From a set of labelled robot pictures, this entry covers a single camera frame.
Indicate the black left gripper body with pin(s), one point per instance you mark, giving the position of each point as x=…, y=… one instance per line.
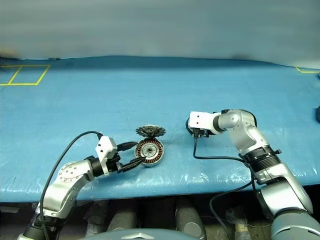
x=114, y=165

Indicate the grey robot torso with emblem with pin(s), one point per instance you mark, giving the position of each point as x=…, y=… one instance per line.
x=140, y=236

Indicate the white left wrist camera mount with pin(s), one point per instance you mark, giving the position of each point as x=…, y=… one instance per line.
x=105, y=147

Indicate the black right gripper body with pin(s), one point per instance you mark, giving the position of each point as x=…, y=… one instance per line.
x=200, y=133

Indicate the silver motor housing copper windings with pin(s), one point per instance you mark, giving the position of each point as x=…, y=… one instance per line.
x=150, y=150

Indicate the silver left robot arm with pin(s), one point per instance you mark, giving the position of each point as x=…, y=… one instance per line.
x=57, y=190

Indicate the grey rounded shape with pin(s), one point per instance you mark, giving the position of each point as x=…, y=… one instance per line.
x=188, y=217
x=122, y=220

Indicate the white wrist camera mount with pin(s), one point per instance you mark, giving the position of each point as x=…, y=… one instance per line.
x=105, y=147
x=200, y=119

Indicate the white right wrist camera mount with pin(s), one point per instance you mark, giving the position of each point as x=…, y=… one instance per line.
x=200, y=119

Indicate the dark grey handheld device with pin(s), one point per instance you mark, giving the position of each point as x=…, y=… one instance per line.
x=318, y=111

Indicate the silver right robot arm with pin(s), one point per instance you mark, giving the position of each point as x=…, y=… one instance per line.
x=250, y=135

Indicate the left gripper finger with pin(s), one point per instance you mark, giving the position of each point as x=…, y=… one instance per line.
x=132, y=164
x=127, y=145

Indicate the black spoked motor rotor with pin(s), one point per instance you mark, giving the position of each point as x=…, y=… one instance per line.
x=187, y=127

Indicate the blue plastic table cover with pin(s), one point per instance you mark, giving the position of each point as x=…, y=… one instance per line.
x=75, y=112

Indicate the finned silver motor end cap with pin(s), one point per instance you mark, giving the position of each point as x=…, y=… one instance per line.
x=150, y=130

